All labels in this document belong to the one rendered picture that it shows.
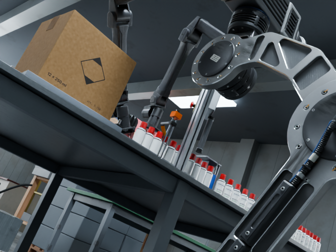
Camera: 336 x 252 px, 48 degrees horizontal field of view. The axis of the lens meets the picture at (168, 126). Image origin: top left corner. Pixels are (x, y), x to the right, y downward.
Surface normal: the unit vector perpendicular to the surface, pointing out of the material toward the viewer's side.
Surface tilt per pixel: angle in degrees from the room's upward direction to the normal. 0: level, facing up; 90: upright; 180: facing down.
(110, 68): 90
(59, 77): 90
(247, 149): 90
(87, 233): 90
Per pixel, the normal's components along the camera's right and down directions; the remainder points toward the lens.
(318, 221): -0.63, -0.48
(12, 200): 0.69, 0.01
